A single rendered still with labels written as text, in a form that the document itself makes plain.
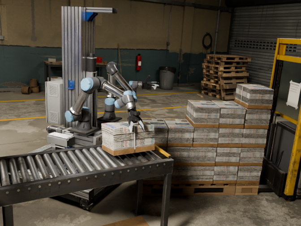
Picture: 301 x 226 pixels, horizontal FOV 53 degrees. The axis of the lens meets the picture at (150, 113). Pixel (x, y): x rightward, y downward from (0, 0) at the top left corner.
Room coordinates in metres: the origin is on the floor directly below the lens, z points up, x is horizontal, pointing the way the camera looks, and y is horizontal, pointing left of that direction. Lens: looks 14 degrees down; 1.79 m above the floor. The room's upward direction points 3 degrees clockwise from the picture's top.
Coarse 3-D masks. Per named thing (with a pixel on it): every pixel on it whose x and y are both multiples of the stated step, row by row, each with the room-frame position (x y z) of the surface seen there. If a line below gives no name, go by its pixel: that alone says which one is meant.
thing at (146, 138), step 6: (138, 126) 2.37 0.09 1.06; (144, 126) 2.39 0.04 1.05; (150, 126) 2.42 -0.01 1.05; (138, 132) 2.37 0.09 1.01; (144, 132) 2.40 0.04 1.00; (150, 132) 2.42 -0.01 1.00; (138, 138) 2.36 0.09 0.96; (144, 138) 2.38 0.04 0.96; (150, 138) 2.41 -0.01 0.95; (138, 144) 2.35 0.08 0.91; (144, 144) 2.38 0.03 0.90; (150, 144) 2.40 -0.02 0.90
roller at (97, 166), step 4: (84, 148) 2.46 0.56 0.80; (84, 152) 2.40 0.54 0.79; (88, 152) 2.38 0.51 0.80; (88, 156) 2.31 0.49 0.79; (92, 156) 2.30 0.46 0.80; (88, 160) 2.29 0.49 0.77; (92, 160) 2.23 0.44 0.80; (92, 164) 2.20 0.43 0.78; (96, 164) 2.16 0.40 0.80; (96, 168) 2.12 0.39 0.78; (100, 168) 2.09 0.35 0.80
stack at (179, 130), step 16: (160, 128) 3.13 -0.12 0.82; (176, 128) 3.16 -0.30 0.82; (192, 128) 3.18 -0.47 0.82; (208, 128) 3.21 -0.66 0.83; (224, 128) 3.24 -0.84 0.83; (240, 128) 3.27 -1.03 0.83; (176, 160) 3.16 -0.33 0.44; (192, 160) 3.19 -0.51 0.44; (208, 160) 3.21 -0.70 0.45; (224, 160) 3.24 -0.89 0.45; (160, 176) 3.14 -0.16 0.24; (176, 176) 3.16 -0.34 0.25; (192, 176) 3.19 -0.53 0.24; (208, 176) 3.22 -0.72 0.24; (224, 176) 3.24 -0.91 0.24; (144, 192) 3.11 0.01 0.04; (192, 192) 3.19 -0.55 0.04; (208, 192) 3.24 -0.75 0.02; (224, 192) 3.24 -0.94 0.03
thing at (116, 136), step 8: (104, 128) 2.42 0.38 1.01; (112, 128) 2.27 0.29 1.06; (120, 128) 2.29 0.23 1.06; (128, 128) 2.32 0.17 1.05; (104, 136) 2.44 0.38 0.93; (112, 136) 2.27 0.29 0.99; (120, 136) 2.29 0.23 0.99; (128, 136) 2.32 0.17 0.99; (104, 144) 2.43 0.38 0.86; (112, 144) 2.28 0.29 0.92; (120, 144) 2.28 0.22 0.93; (128, 144) 2.31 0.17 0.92
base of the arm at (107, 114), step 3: (105, 111) 3.38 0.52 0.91; (108, 111) 3.36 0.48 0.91; (111, 111) 3.36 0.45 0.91; (114, 111) 3.41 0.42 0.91; (105, 114) 3.37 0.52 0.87; (108, 114) 3.35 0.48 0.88; (111, 114) 3.36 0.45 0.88; (114, 114) 3.39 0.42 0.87; (105, 117) 3.35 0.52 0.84; (108, 117) 3.34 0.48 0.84; (111, 117) 3.35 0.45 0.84; (114, 117) 3.38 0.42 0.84
